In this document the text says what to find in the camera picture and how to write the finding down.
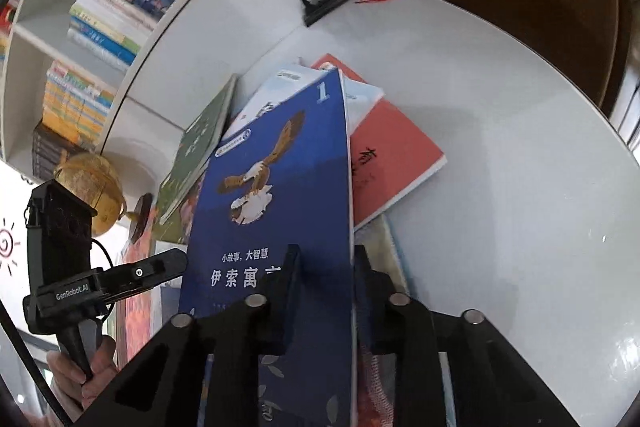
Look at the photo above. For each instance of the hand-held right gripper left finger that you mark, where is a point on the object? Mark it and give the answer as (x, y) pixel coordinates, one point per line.
(285, 307)

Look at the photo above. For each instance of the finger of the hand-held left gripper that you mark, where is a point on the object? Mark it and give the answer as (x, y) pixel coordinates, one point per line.
(145, 272)

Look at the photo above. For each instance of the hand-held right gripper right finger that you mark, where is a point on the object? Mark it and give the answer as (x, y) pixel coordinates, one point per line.
(367, 302)

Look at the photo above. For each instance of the pale book reeds cover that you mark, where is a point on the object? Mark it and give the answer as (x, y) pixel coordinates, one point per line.
(380, 252)

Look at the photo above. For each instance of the dark blue eagle cover book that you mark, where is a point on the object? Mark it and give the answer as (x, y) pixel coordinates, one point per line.
(280, 207)

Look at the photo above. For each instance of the dark green book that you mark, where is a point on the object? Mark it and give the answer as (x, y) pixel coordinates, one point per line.
(200, 147)

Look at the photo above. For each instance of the coral red book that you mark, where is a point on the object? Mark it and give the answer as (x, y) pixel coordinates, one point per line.
(395, 157)

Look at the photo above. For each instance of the pale book running rabbit cover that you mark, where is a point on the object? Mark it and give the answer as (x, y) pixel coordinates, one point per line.
(270, 97)

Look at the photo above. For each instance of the row of black books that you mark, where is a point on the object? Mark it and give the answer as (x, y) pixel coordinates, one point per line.
(55, 152)

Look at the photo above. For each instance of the row of yellow spined books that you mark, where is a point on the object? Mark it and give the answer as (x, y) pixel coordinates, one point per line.
(75, 102)

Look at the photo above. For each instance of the row of colourful books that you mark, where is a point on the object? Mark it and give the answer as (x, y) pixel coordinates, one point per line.
(15, 17)

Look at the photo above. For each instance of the person's left hand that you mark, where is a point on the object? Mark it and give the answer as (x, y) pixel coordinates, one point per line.
(75, 382)

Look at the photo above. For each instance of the floral orange mat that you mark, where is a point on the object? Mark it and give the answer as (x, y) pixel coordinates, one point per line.
(135, 322)

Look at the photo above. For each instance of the yellow globe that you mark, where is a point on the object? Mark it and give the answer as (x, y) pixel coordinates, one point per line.
(90, 187)

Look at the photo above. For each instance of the red sun wall sticker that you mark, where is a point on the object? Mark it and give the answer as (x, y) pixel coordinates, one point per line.
(7, 244)

